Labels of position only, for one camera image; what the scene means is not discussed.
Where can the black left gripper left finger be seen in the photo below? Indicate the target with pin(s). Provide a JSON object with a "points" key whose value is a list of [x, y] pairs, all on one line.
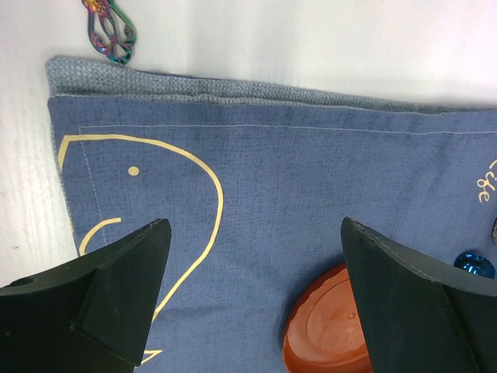
{"points": [[91, 314]]}

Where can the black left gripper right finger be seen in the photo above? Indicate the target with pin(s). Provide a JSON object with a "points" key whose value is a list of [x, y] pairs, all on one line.
{"points": [[417, 313]]}

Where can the blue metal spoon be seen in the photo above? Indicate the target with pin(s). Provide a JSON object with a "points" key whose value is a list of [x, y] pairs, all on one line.
{"points": [[475, 263]]}

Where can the orange plastic plate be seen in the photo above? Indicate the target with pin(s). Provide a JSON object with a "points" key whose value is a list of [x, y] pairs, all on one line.
{"points": [[323, 332]]}

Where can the speckled beige ceramic cup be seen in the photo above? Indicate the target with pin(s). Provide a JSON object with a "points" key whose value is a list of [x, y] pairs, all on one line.
{"points": [[494, 232]]}

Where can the iridescent rainbow metal fork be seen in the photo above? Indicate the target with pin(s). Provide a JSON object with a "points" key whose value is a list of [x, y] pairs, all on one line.
{"points": [[110, 31]]}

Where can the blue fish print placemat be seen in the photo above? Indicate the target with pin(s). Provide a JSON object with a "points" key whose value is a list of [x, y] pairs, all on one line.
{"points": [[255, 180]]}

